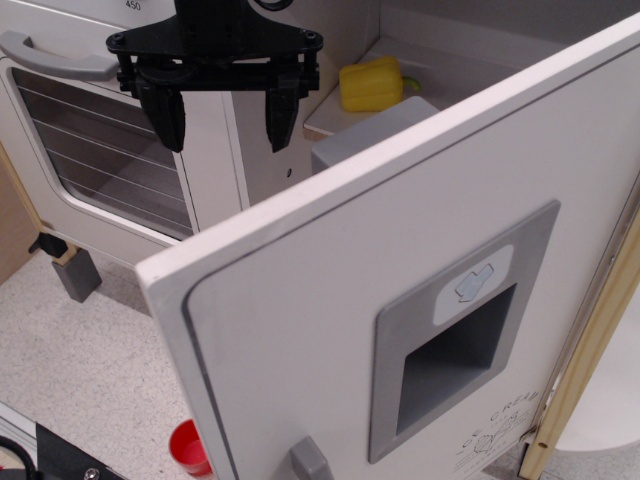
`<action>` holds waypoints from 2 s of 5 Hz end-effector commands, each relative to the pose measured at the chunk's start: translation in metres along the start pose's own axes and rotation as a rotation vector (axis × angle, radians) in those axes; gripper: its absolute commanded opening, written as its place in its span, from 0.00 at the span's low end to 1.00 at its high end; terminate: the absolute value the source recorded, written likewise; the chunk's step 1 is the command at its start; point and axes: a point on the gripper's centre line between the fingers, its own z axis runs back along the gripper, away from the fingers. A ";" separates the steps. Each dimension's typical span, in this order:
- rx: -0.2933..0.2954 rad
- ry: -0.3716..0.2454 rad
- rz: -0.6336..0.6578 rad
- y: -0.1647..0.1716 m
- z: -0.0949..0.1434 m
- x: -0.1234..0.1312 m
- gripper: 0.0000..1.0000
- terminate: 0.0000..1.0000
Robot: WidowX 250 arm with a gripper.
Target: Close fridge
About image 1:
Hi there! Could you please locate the grey kitchen leg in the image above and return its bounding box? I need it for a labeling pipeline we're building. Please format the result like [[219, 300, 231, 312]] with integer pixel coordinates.
[[52, 250, 102, 303]]

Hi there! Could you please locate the light wooden side post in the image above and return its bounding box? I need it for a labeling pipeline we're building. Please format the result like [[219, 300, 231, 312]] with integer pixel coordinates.
[[518, 212, 639, 479]]

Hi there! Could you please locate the grey fridge door handle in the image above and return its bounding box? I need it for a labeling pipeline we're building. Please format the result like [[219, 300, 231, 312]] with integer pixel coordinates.
[[289, 436, 334, 480]]

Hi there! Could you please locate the red plastic cup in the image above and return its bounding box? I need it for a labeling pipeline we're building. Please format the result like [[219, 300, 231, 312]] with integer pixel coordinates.
[[168, 419, 213, 477]]

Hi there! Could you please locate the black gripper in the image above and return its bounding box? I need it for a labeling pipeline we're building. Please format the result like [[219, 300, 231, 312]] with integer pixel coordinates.
[[106, 1, 322, 153]]

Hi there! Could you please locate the white toy oven door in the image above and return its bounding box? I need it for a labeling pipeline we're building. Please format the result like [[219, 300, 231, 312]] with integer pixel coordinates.
[[1, 58, 198, 262]]

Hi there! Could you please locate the grey oven door handle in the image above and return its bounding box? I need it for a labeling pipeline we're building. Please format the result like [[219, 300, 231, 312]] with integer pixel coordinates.
[[1, 30, 119, 82]]

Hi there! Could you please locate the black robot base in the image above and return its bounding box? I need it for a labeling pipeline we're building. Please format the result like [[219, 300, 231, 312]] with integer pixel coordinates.
[[0, 420, 121, 480]]

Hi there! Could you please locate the yellow toy bell pepper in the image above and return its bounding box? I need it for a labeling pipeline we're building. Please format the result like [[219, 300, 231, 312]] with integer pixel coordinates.
[[338, 55, 421, 113]]

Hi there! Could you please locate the white toy fridge door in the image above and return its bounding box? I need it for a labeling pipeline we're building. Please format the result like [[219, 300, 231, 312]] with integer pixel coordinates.
[[137, 1, 639, 479]]

